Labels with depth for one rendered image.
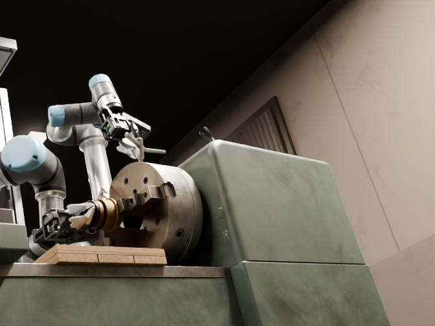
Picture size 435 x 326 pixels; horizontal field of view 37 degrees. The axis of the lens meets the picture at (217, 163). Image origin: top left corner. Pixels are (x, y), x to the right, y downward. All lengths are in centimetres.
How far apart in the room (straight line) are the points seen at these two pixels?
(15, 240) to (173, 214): 54
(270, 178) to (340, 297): 41
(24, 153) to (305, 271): 89
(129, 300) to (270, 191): 64
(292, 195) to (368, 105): 243
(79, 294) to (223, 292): 43
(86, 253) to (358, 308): 92
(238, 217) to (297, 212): 28
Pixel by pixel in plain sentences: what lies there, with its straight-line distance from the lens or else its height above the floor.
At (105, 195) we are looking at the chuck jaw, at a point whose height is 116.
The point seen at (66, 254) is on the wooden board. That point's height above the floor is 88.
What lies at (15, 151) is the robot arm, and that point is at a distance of 202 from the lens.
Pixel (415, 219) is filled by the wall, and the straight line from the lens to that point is 412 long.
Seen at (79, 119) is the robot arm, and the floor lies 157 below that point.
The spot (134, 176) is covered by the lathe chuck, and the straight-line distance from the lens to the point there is 186.
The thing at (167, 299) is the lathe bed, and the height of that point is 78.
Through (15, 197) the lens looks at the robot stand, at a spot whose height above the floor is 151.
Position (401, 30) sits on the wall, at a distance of 436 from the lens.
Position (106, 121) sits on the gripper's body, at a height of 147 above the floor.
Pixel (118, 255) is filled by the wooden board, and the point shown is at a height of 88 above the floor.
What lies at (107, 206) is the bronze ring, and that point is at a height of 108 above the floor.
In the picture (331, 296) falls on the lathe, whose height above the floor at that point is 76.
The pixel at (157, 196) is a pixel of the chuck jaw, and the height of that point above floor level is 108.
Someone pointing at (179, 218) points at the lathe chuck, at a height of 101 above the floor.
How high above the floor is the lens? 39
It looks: 25 degrees up
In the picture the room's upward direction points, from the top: 16 degrees counter-clockwise
